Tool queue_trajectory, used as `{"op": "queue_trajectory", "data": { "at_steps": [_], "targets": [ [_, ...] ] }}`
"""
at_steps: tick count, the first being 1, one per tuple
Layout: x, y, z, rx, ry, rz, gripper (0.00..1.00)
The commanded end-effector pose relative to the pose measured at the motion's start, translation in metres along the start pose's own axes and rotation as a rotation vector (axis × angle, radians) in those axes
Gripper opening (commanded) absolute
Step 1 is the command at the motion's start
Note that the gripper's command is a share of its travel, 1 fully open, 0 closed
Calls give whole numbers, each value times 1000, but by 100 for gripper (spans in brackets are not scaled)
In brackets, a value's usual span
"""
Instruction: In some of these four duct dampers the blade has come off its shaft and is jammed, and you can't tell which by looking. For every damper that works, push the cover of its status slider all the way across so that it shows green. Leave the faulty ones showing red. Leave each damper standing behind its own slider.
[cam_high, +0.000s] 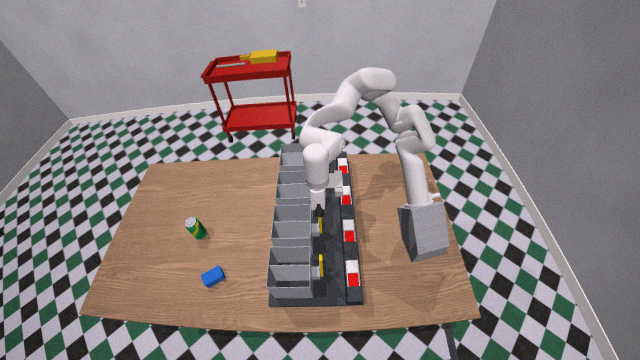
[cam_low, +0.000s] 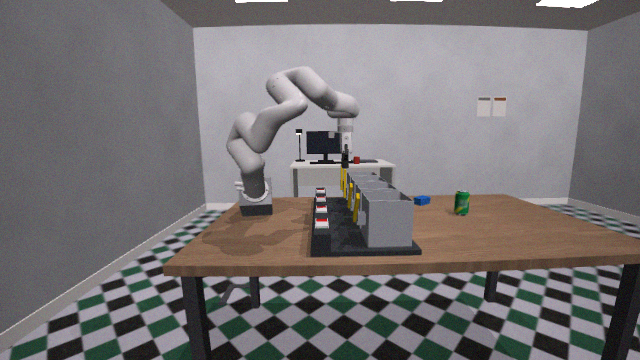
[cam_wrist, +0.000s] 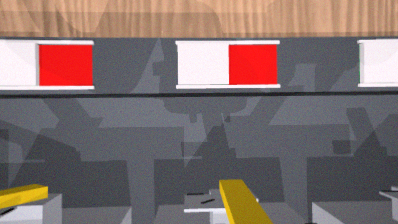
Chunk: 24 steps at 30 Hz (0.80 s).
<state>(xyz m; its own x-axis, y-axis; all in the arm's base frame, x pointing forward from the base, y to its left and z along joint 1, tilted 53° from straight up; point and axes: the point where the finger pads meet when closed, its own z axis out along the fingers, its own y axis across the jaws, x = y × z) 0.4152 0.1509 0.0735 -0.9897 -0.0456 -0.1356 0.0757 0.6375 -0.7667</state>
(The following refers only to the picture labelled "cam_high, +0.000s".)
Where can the green drink can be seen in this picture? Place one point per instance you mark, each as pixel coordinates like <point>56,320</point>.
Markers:
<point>194,226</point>

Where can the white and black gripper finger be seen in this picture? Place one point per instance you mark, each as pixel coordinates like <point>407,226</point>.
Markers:
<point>318,211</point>

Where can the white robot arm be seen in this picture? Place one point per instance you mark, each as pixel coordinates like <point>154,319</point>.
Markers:
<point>317,157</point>

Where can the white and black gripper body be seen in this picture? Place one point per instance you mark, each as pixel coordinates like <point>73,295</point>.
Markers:
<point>317,197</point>

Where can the blue plastic box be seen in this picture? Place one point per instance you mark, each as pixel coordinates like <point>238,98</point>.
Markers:
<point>213,276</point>

